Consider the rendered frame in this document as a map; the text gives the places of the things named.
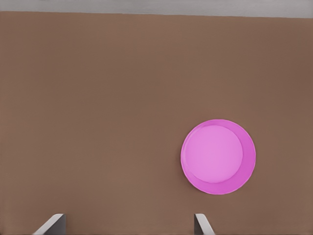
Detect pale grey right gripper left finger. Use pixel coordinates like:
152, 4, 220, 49
33, 213, 66, 235

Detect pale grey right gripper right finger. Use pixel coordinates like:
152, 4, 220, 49
194, 213, 216, 235

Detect pink round plate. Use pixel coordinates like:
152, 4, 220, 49
180, 119, 257, 195

